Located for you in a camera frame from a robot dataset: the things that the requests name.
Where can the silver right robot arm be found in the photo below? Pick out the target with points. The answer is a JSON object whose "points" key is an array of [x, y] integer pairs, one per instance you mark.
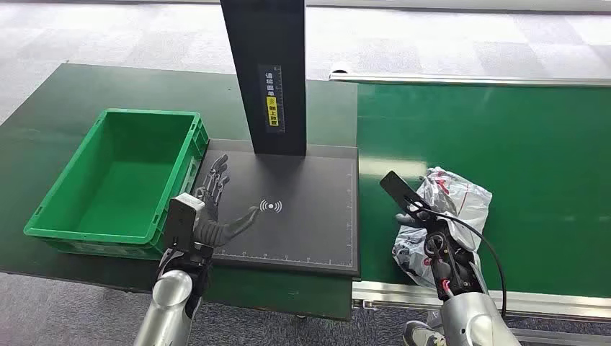
{"points": [[470, 315]]}

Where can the green conveyor belt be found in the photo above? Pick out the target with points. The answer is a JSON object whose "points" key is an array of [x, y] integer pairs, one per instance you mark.
{"points": [[534, 167]]}

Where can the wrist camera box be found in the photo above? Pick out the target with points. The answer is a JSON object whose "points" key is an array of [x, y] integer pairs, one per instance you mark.
{"points": [[181, 219], [400, 191]]}

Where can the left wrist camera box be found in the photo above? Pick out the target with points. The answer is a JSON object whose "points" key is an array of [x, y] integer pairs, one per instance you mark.
{"points": [[181, 219]]}

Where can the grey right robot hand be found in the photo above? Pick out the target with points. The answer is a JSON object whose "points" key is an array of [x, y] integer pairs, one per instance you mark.
{"points": [[406, 220]]}

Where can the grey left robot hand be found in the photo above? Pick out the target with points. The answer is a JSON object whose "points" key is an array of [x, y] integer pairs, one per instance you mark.
{"points": [[217, 231]]}

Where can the black yellow column label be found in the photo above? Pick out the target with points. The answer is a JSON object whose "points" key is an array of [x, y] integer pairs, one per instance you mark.
{"points": [[272, 98]]}

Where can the black scanner base plate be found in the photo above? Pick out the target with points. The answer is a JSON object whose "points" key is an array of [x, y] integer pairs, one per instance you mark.
{"points": [[305, 224]]}

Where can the grey plastic mailer package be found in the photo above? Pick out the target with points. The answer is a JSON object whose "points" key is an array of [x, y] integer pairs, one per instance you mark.
{"points": [[460, 200]]}

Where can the silver conveyor side rail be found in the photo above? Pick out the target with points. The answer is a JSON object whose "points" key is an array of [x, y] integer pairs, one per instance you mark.
{"points": [[468, 79], [396, 293]]}

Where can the dark green table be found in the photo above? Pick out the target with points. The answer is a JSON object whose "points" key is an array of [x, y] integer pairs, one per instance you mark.
{"points": [[62, 114]]}

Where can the green plastic crate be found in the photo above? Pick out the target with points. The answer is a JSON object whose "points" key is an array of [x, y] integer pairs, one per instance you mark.
{"points": [[119, 186]]}

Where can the black scanner column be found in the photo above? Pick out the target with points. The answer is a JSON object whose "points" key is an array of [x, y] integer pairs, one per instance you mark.
{"points": [[267, 43]]}

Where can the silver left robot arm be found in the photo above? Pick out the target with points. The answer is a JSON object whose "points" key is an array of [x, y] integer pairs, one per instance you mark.
{"points": [[168, 301]]}

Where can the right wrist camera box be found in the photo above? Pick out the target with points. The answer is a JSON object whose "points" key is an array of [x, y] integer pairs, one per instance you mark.
{"points": [[400, 191]]}

